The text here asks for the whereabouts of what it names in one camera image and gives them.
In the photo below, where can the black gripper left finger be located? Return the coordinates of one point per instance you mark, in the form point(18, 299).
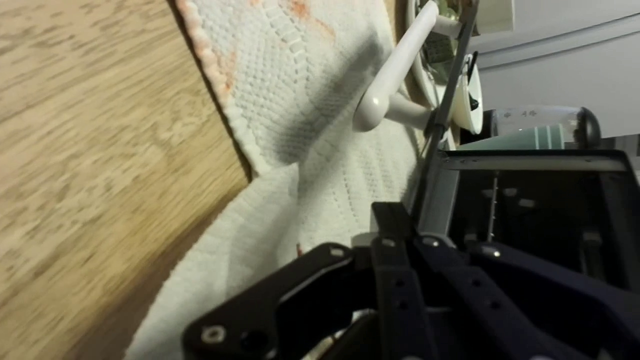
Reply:
point(404, 325)

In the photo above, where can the white knitted dish cloth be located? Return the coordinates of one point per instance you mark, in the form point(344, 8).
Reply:
point(288, 76)

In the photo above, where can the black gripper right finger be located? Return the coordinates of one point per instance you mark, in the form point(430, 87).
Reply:
point(531, 309)

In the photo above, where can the black toaster oven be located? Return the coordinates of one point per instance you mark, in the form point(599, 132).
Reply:
point(544, 191)

